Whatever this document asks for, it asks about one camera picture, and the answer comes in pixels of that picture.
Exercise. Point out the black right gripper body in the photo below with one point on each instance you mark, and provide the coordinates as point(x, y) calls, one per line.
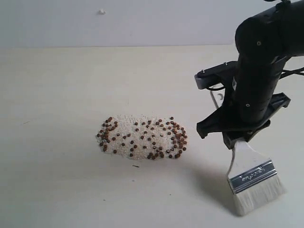
point(248, 106)

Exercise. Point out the white wide paint brush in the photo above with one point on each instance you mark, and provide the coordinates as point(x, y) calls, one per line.
point(253, 179)

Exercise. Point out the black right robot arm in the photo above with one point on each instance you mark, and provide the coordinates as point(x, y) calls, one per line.
point(265, 42)

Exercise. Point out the pile of white grains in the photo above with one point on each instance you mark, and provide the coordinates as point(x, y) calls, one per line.
point(142, 137)

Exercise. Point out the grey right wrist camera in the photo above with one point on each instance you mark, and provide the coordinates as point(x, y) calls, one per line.
point(222, 73)

